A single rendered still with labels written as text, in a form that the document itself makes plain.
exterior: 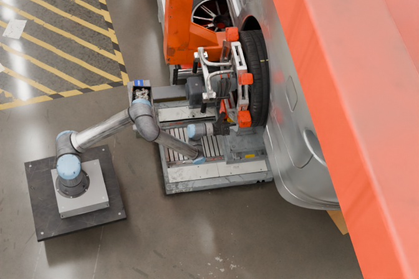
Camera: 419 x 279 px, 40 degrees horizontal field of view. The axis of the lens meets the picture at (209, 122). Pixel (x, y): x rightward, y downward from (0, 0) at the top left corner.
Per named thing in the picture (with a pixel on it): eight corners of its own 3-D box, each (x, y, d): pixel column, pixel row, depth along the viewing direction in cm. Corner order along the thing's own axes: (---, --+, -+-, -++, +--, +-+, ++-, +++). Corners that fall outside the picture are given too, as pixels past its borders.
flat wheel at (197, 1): (271, 54, 484) (276, 36, 464) (201, 80, 463) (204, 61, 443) (234, 1, 513) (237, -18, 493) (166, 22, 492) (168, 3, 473)
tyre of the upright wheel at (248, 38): (290, 133, 374) (287, 30, 359) (255, 137, 369) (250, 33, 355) (262, 114, 437) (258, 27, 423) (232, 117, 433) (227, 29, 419)
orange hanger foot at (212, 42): (252, 58, 448) (259, 28, 419) (186, 64, 439) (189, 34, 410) (247, 42, 456) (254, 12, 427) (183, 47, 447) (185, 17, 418)
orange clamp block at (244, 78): (250, 84, 368) (253, 83, 359) (238, 85, 366) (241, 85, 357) (249, 73, 367) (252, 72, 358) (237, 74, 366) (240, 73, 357)
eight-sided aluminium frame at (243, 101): (240, 134, 403) (252, 89, 357) (231, 135, 402) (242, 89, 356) (226, 72, 431) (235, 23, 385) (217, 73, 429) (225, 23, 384)
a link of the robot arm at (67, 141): (52, 159, 376) (144, 113, 350) (50, 136, 385) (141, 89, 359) (67, 165, 388) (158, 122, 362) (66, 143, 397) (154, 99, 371)
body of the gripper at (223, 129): (228, 132, 405) (211, 134, 403) (227, 120, 403) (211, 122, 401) (231, 135, 397) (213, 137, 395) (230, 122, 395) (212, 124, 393)
